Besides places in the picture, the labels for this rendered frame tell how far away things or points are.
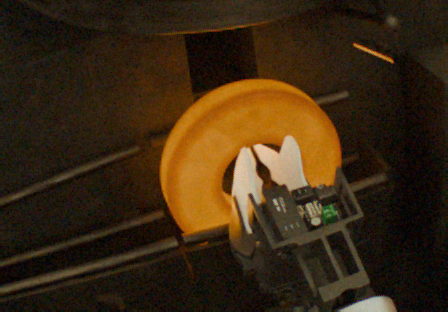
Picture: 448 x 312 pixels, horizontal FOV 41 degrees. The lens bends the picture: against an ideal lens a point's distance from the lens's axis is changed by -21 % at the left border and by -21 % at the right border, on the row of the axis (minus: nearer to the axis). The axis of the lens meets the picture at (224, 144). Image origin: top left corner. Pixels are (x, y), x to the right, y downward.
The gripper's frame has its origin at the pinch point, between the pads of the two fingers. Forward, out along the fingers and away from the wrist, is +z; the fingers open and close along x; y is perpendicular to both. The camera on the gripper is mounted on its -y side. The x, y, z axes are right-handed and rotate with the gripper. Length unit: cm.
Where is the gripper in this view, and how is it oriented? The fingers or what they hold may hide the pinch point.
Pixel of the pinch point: (254, 162)
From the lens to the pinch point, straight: 60.0
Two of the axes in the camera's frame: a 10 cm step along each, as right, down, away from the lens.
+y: -0.4, -6.9, -7.2
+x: -9.5, 2.5, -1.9
